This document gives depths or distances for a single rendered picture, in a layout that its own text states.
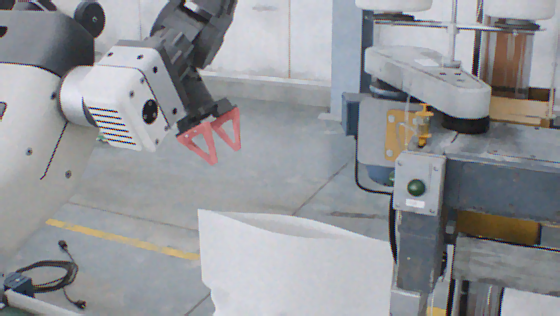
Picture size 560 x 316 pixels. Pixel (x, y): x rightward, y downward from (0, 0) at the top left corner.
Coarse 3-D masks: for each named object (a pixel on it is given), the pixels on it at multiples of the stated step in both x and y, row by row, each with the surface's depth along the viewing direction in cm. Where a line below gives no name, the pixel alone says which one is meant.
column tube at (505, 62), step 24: (504, 48) 136; (528, 48) 134; (480, 72) 140; (504, 72) 138; (528, 72) 136; (504, 96) 139; (456, 288) 160; (480, 288) 157; (456, 312) 162; (480, 312) 159
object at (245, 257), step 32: (224, 224) 146; (256, 224) 147; (288, 224) 146; (320, 224) 142; (224, 256) 149; (256, 256) 142; (288, 256) 137; (320, 256) 135; (352, 256) 134; (384, 256) 133; (224, 288) 152; (256, 288) 145; (288, 288) 140; (320, 288) 138; (352, 288) 137; (384, 288) 135
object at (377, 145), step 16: (368, 112) 144; (384, 112) 142; (400, 112) 139; (416, 112) 138; (368, 128) 145; (384, 128) 143; (400, 128) 141; (368, 144) 146; (384, 144) 145; (368, 160) 148; (384, 160) 146
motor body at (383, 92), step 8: (376, 88) 146; (384, 88) 145; (392, 88) 145; (376, 96) 148; (384, 96) 145; (392, 96) 143; (400, 96) 142; (368, 168) 154; (376, 168) 151; (384, 168) 149; (392, 168) 149; (376, 176) 152; (384, 176) 150; (384, 184) 152
